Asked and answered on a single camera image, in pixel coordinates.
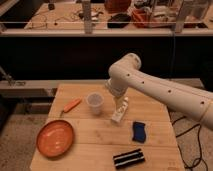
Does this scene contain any black white striped block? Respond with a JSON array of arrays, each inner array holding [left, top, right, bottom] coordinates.
[[113, 149, 145, 169]]

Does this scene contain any translucent white cup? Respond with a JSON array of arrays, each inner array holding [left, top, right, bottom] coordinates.
[[86, 92, 104, 115]]

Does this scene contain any red tray on bench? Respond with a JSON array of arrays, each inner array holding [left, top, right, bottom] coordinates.
[[131, 9, 175, 28]]

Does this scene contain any orange handled knife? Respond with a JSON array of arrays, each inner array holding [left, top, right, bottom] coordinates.
[[61, 99, 81, 115]]

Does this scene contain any black floor cable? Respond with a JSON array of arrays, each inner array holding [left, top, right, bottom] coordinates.
[[171, 115, 210, 171]]

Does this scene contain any white tube bottle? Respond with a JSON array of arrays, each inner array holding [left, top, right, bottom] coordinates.
[[111, 97, 129, 123]]

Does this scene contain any grey metal post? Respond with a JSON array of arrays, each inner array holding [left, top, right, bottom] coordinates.
[[82, 0, 93, 34]]

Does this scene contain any orange plate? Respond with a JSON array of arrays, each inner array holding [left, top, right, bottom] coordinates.
[[36, 120, 74, 158]]

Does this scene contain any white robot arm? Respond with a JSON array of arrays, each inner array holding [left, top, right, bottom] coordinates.
[[106, 53, 213, 130]]

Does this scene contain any orange container on bench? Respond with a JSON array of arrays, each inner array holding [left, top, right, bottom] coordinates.
[[104, 0, 131, 13]]

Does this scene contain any blue sponge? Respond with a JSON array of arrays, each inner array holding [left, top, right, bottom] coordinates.
[[132, 122, 146, 143]]

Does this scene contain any black bowl on bench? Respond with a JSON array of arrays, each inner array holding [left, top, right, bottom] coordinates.
[[107, 13, 131, 28]]

